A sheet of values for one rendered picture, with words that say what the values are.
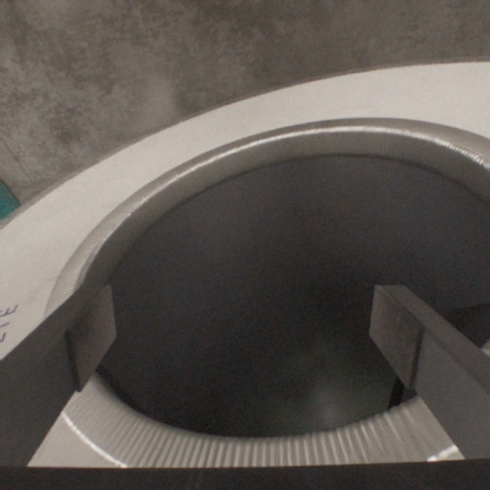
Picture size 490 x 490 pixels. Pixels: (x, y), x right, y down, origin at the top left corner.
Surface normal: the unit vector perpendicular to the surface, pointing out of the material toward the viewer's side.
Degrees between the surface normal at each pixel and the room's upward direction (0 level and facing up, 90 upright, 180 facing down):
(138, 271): 79
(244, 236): 26
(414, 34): 0
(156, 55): 0
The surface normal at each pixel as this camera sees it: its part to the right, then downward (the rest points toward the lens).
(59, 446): -0.28, -0.76
